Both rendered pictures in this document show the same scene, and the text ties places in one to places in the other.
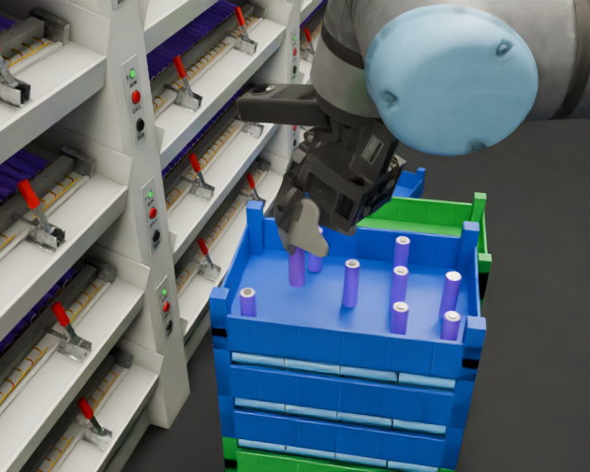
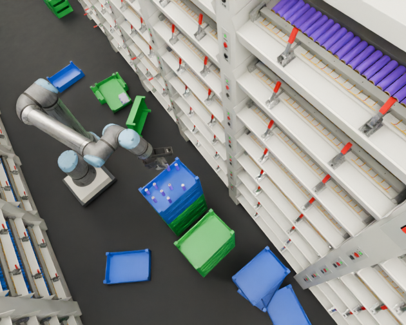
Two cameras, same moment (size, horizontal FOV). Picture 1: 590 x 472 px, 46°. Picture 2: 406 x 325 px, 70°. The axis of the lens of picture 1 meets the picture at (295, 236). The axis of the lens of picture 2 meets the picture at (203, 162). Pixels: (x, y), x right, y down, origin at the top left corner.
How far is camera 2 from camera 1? 1.72 m
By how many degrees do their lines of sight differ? 77
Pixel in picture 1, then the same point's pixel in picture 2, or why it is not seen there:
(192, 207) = (252, 200)
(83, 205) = (223, 151)
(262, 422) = not seen: hidden behind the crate
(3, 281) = (207, 133)
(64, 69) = (221, 136)
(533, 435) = (170, 271)
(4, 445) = (202, 140)
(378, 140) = not seen: hidden behind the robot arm
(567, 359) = (180, 306)
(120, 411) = (222, 175)
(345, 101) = not seen: hidden behind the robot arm
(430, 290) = (163, 204)
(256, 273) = (191, 178)
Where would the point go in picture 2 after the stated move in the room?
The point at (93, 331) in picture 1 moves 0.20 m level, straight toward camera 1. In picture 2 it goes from (220, 162) to (192, 156)
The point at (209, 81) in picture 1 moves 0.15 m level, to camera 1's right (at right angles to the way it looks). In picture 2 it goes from (270, 205) to (254, 227)
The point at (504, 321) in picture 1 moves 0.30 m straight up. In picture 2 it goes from (203, 304) to (198, 302)
